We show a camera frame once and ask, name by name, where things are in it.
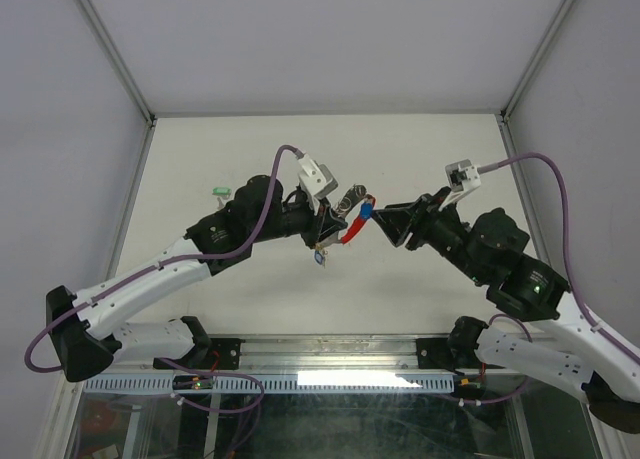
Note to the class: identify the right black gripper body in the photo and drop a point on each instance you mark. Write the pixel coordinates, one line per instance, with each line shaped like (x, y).
(438, 230)

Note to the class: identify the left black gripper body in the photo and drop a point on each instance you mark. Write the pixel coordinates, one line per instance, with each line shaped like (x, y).
(312, 225)

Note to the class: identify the metal key holder red handle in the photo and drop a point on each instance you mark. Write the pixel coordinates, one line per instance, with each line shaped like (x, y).
(348, 208)

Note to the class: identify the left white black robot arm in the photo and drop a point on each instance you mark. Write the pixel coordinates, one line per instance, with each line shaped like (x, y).
(91, 329)

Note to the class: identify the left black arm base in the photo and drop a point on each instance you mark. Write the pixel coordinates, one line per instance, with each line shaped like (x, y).
(223, 354)

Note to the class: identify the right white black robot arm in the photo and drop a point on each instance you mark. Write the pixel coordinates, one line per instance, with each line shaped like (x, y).
(491, 254)

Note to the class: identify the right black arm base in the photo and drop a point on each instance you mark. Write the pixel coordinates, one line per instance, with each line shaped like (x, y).
(440, 351)

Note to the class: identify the green tagged key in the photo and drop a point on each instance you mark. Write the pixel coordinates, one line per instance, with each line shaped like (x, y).
(222, 194)

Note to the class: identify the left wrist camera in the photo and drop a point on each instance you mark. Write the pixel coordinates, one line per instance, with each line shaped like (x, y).
(316, 180)

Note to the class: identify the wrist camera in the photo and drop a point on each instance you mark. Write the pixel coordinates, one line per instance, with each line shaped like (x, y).
(316, 180)
(463, 178)

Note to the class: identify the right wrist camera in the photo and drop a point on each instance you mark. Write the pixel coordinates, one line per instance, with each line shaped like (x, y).
(463, 178)

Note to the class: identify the aluminium mounting rail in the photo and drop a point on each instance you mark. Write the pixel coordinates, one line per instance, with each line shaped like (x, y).
(291, 353)

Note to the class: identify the grey slotted cable duct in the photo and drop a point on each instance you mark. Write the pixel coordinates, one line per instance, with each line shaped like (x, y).
(304, 382)

